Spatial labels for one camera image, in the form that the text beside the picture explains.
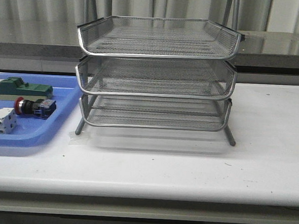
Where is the silver mesh tray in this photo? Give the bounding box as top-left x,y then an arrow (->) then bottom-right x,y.
77,16 -> 244,60
76,56 -> 237,100
79,94 -> 232,132

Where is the red emergency stop button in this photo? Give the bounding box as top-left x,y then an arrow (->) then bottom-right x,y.
13,96 -> 56,119

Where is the blue plastic tray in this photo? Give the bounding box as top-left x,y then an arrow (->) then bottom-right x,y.
0,72 -> 81,157

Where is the white circuit breaker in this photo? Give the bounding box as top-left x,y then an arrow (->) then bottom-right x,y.
0,107 -> 17,134

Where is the grey stone counter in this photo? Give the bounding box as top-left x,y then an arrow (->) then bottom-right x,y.
0,19 -> 299,76

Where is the silver metal rack frame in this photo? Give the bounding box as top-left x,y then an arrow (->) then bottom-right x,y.
75,0 -> 240,145

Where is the green knife switch block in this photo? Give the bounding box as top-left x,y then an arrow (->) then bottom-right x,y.
0,77 -> 53,101

